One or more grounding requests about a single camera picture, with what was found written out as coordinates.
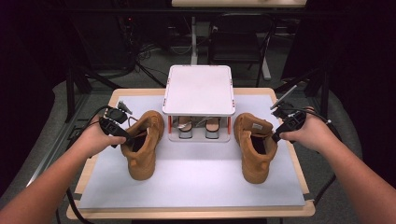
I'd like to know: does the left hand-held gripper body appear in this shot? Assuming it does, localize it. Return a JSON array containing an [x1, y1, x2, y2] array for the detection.
[[98, 101, 134, 138]]

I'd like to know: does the black metal stand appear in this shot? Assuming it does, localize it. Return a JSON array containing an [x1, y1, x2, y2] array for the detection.
[[274, 66, 331, 127], [64, 64, 122, 124]]

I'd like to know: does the black folding chair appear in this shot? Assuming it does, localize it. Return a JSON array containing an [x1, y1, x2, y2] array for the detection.
[[207, 12, 278, 88]]

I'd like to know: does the white floor cable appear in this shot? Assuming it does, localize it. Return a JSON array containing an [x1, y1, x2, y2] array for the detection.
[[169, 44, 193, 56]]

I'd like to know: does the black silver strap sandal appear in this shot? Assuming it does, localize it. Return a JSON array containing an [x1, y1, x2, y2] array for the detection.
[[177, 116, 194, 140], [195, 116, 222, 140]]

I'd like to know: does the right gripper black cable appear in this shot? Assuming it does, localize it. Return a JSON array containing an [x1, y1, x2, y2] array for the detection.
[[295, 106, 343, 207]]

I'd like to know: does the aluminium rail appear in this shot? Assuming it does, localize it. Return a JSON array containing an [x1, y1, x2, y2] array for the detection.
[[26, 92, 92, 188], [306, 96, 377, 224]]

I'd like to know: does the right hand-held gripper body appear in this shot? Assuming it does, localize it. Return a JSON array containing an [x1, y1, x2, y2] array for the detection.
[[270, 84, 307, 133]]

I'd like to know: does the white desk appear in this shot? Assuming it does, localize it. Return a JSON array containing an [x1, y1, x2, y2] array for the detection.
[[171, 0, 308, 81]]

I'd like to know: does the person's left hand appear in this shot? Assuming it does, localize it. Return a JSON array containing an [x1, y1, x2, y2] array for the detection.
[[74, 116, 127, 157]]

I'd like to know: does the tan suede boot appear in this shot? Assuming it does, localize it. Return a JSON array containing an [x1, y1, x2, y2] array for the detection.
[[233, 112, 278, 185], [120, 110, 165, 181]]

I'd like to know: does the white table mat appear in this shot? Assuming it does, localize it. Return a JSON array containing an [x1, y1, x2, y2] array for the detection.
[[78, 94, 306, 209]]

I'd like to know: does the white shoe rack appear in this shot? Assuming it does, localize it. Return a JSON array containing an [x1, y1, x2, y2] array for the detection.
[[162, 64, 236, 143]]

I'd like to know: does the person's right hand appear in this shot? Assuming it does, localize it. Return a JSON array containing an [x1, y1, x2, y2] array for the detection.
[[278, 106, 340, 153]]

